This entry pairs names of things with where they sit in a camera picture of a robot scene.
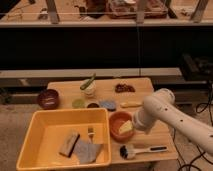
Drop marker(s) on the grey towel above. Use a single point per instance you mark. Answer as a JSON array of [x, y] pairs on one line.
[[87, 152]]

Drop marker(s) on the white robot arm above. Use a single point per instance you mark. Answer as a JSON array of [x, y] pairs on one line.
[[160, 106]]

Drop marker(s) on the orange bowl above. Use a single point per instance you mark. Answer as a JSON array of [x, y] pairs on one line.
[[115, 121]]

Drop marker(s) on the purple bowl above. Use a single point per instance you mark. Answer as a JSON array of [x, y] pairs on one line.
[[48, 99]]

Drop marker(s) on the white cup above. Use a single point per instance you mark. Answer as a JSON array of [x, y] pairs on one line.
[[88, 91]]

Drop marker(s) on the wooden table board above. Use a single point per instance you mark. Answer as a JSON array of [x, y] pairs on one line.
[[105, 90]]

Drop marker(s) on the dark brown small dish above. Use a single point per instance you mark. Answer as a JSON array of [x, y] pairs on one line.
[[93, 105]]

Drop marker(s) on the green cucumber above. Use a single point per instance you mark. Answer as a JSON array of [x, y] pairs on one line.
[[88, 82]]

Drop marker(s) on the yellow banana piece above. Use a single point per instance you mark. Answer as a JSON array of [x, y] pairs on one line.
[[130, 104]]

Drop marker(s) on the green small dish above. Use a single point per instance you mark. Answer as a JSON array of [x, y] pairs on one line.
[[78, 103]]

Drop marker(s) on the yellow cheese wedge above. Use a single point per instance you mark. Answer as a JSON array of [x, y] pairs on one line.
[[126, 127]]

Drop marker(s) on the metal fork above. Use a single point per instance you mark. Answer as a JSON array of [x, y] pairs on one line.
[[90, 132]]

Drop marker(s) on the wooden block sponge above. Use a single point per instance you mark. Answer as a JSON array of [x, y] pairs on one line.
[[69, 143]]

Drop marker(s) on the dish brush white handle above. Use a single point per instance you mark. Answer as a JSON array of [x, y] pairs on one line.
[[130, 151]]

